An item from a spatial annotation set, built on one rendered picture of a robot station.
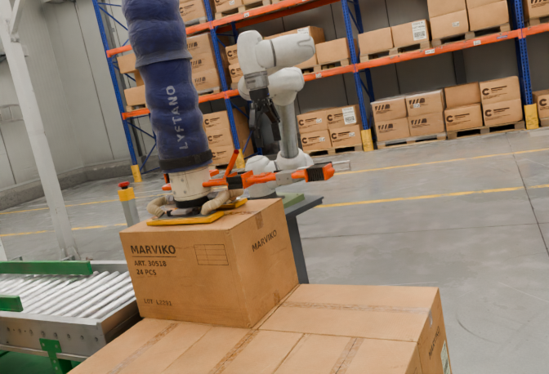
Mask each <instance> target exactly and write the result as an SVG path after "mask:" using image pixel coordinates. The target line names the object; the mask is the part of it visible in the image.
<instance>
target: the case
mask: <svg viewBox="0 0 549 374"><path fill-rule="evenodd" d="M213 211H223V212H224V215H223V216H221V217H219V218H218V219H216V220H214V221H213V222H211V223H197V224H179V225H147V224H146V221H148V220H151V219H153V218H155V217H156V216H153V217H151V218H149V219H147V220H144V221H142V222H140V223H138V224H136V225H133V226H131V227H129V228H127V229H124V230H122V231H120V232H119V236H120V239H121V243H122V245H123V251H124V255H125V258H126V262H127V267H128V271H129V274H130V277H131V281H132V286H133V290H134V293H135V297H136V302H137V305H138V309H139V312H140V316H141V317H142V318H157V319H166V320H174V321H182V322H191V323H206V324H214V325H222V326H231V327H246V328H253V327H254V326H255V325H256V324H257V323H258V322H259V321H260V320H261V319H262V318H263V317H264V316H265V315H267V314H268V313H269V312H270V311H271V310H272V309H273V308H274V307H275V306H276V305H277V304H278V303H279V302H280V301H281V300H282V299H283V298H284V297H285V296H286V295H287V294H288V293H289V292H290V291H291V290H292V289H293V288H294V287H295V286H296V285H297V284H298V283H299V282H298V277H297V270H296V266H295V261H294V257H293V253H292V245H291V241H290V237H289V233H288V226H287V221H286V217H285V213H284V209H283V201H282V199H281V198H269V199H257V200H248V201H247V202H246V203H244V204H243V205H241V206H239V207H237V208H229V209H216V210H213Z"/></svg>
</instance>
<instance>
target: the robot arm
mask: <svg viewBox="0 0 549 374"><path fill-rule="evenodd" d="M237 54H238V59H239V66H240V68H241V70H242V71H243V76H242V77H241V79H240V80H239V83H238V91H239V94H240V95H241V96H242V97H243V98H244V99H245V100H254V103H251V104H249V108H250V115H249V129H250V130H251V131H253V133H254V137H255V141H256V145H257V148H261V147H265V146H264V142H263V138H262V134H261V129H260V128H259V126H260V122H261V115H262V114H263V113H265V114H266V116H267V117H268V118H269V120H270V121H271V122H272V124H271V128H272V132H273V137H274V141H278V140H279V145H280V151H279V153H278V155H277V159H276V160H274V161H269V159H268V158H267V157H266V156H262V155H257V156H255V157H252V158H250V159H249V160H247V163H246V167H245V171H251V170H252V171H253V175H258V174H260V173H262V172H271V171H272V173H274V171H277V170H291V169H297V170H298V168H299V167H308V166H310V165H314V164H313V160H312V158H311V157H310V156H309V155H308V154H304V153H303V152H302V150H301V149H299V148H298V143H297V128H296V118H295V110H294V102H293V101H294V100H295V98H296V95H297V92H298V91H300V90H301V89H302V88H303V87H304V84H305V81H304V78H303V75H302V72H301V70H300V69H299V68H297V67H294V66H295V65H299V64H301V63H302V62H305V61H307V60H309V59H310V58H312V57H313V56H314V54H315V44H314V40H313V38H312V37H311V36H310V35H308V34H304V33H295V34H289V35H284V36H280V37H277V38H273V39H269V40H262V37H261V35H260V34H259V33H258V32H257V31H256V30H251V31H246V32H243V33H241V34H240V35H239V36H238V40H237ZM267 98H270V99H269V100H267ZM273 102H274V103H273ZM298 171H300V170H298ZM279 186H281V185H277V182H276V180H272V181H269V182H266V183H260V184H254V185H251V186H249V187H248V192H249V195H250V196H249V197H247V200H257V199H269V198H281V199H284V198H285V196H284V195H277V193H276V191H275V188H277V187H279Z"/></svg>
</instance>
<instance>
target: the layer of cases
mask: <svg viewBox="0 0 549 374"><path fill-rule="evenodd" d="M66 374H452V368H451V363H450V357H449V348H448V342H447V336H446V331H445V325H444V316H443V310H442V305H441V299H440V290H439V288H438V287H401V286H367V285H332V284H297V285H296V286H295V287H294V288H293V289H292V290H291V291H290V292H289V293H288V294H287V295H286V296H285V297H284V298H283V299H282V300H281V301H280V302H279V303H278V304H277V305H276V306H275V307H274V308H273V309H272V310H271V311H270V312H269V313H268V314H267V315H265V316H264V317H263V318H262V319H261V320H260V321H259V322H258V323H257V324H256V325H255V326H254V327H253V328H246V327H231V326H222V325H214V324H206V323H191V322H182V321H174V320H166V319H157V318H143V319H142V321H140V322H138V323H137V324H136V325H134V326H133V327H131V328H130V329H128V330H127V331H125V332H124V333H123V334H122V335H120V336H119V337H117V338H116V339H114V340H113V341H111V342H110V343H109V344H108V345H106V346H105V347H103V348H102V349H100V350H99V351H97V352H96V353H94V354H93V355H92V356H91V357H89V358H88V359H86V360H85V361H83V362H82V363H80V364H79V365H78V366H77V367H75V368H74V369H72V370H71V371H70V372H68V373H66Z"/></svg>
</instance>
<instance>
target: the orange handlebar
mask: <svg viewBox="0 0 549 374"><path fill-rule="evenodd" d="M334 172H335V169H334V168H333V167H330V169H328V170H327V175H328V176H329V175H332V174H333V173H334ZM209 173H210V177H212V176H215V175H217V174H219V170H218V169H214V170H209ZM276 173H278V172H276ZM276 173H272V171H271V172H262V173H260V174H258V175H252V176H250V177H247V178H245V182H246V183H254V182H256V183H255V184H260V183H266V182H269V181H272V180H276V178H275V174H276ZM291 177H292V178H293V179H297V178H305V176H304V171H303V170H300V171H296V173H292V176H291ZM212 180H214V181H212ZM212 180H209V181H206V182H203V183H202V186H203V187H211V186H219V185H227V184H226V181H225V180H222V178H220V179H212ZM162 190H164V191H167V190H172V187H171V184H167V185H164V186H163V187H162Z"/></svg>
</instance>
